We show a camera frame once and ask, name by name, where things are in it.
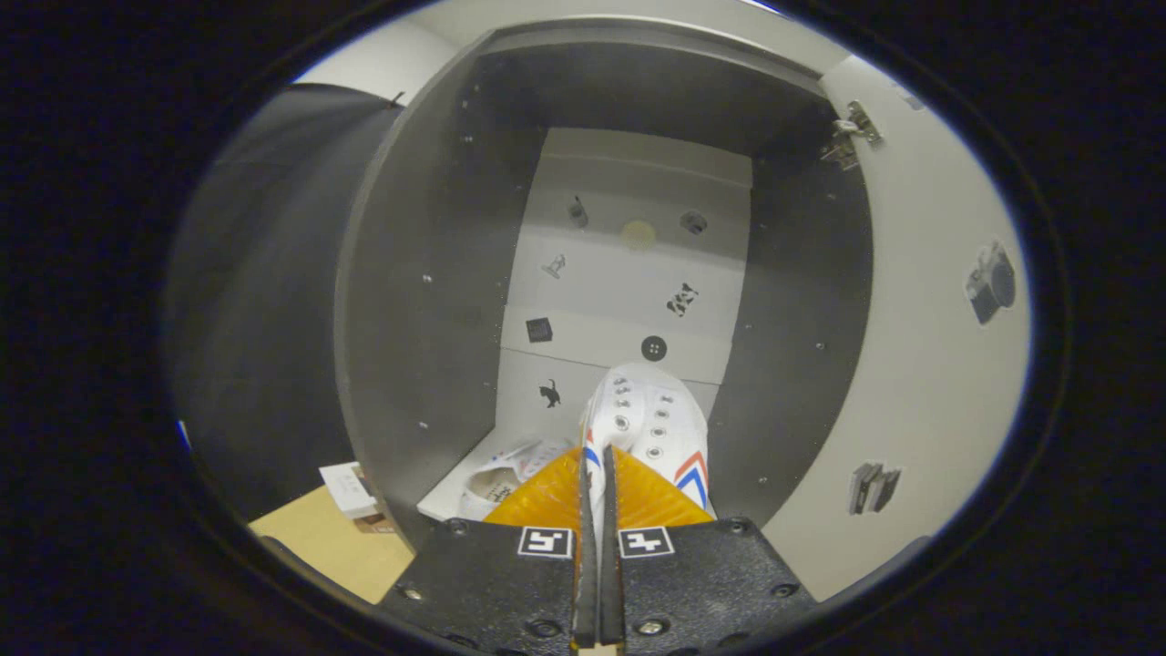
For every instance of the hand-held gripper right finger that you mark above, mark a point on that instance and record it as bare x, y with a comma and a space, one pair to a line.
612, 601

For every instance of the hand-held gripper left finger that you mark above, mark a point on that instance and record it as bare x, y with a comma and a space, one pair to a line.
586, 601

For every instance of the white shoe tan sole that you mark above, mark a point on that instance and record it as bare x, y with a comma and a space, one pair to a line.
496, 483

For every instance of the white shoe red blue stripes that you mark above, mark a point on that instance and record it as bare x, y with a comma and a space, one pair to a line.
656, 419

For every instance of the grey shoe cabinet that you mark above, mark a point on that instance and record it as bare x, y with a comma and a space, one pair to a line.
410, 319

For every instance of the light grey shoe cabinet door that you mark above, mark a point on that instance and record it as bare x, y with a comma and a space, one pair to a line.
911, 364

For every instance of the metal door hinge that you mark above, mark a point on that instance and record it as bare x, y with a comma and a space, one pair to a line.
856, 123

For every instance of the stack of books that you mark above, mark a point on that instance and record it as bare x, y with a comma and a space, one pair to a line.
346, 487

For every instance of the black backdrop cloth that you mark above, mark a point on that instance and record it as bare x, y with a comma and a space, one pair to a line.
255, 319

